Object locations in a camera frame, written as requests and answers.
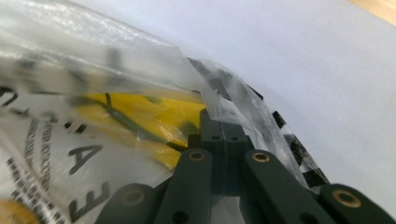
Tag clear printed plastic bag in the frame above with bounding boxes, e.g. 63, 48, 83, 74
0, 0, 331, 224

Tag wooden table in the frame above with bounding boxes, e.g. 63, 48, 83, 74
348, 0, 396, 27

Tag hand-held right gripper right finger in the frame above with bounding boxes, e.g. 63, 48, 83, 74
224, 122, 255, 197

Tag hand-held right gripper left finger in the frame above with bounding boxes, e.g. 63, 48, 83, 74
187, 108, 226, 196

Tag yellow packet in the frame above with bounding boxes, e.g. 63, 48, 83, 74
73, 91, 208, 171

